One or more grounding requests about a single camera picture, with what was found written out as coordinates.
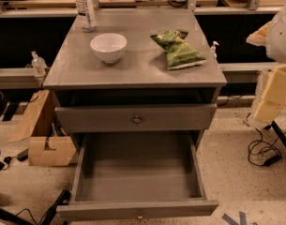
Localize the white ceramic bowl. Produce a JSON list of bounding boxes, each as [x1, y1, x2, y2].
[[90, 33, 128, 64]]

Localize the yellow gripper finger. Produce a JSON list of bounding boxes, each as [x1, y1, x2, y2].
[[253, 64, 286, 123], [247, 22, 270, 46]]

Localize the green jalapeno chip bag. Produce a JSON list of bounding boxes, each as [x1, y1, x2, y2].
[[150, 30, 206, 70]]

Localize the clear sanitizer bottle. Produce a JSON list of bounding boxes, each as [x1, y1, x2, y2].
[[31, 51, 47, 75]]

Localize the small black adapter left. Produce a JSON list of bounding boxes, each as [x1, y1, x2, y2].
[[4, 149, 28, 164]]

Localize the small white pump bottle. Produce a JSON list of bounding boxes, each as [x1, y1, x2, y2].
[[210, 41, 219, 58]]

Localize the grey upper drawer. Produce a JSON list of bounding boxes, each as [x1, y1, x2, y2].
[[55, 104, 217, 133]]

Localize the cardboard box pieces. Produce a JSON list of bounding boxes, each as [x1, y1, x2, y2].
[[8, 90, 78, 167]]

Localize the clear plastic water bottle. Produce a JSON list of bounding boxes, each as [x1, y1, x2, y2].
[[75, 0, 97, 32]]

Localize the blue tape floor mark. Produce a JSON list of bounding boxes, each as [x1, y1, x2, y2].
[[221, 211, 248, 225]]

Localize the grey drawer cabinet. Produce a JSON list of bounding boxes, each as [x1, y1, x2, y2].
[[44, 8, 226, 143]]

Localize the open middle drawer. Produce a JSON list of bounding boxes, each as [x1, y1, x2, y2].
[[57, 131, 218, 221]]

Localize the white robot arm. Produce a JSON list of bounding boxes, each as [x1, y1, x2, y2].
[[247, 4, 286, 127]]

